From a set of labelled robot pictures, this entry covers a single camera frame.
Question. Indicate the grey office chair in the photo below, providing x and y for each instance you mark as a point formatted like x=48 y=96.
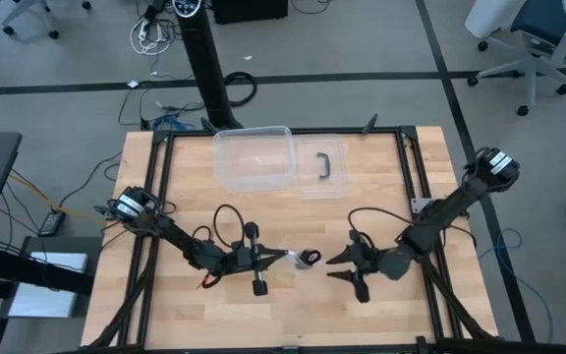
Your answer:
x=548 y=19

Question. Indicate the black table edge frame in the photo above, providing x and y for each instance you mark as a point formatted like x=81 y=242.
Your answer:
x=342 y=131

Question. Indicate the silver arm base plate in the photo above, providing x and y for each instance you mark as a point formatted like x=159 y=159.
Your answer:
x=420 y=205

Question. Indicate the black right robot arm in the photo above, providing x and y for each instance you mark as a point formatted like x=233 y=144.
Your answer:
x=460 y=201

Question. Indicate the black desk beam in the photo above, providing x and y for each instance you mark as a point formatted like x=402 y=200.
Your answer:
x=27 y=270

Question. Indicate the black power adapter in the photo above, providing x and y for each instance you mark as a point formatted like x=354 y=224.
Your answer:
x=52 y=223

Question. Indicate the grey chair base castors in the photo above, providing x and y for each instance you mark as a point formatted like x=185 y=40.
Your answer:
x=47 y=15

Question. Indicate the clear plastic storage bin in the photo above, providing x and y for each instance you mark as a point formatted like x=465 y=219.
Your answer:
x=253 y=157

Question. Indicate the clear plastic bag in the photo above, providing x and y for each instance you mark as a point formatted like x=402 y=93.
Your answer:
x=295 y=260

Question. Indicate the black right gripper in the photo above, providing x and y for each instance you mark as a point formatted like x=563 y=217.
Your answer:
x=376 y=260

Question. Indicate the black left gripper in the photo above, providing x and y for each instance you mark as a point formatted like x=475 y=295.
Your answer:
x=243 y=259

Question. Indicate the dark grey table clamp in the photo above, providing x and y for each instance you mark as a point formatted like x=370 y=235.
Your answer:
x=210 y=126
x=370 y=124

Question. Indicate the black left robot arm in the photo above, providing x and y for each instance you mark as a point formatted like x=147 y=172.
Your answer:
x=180 y=236

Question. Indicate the black floor case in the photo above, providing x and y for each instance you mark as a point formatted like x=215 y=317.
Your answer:
x=248 y=10

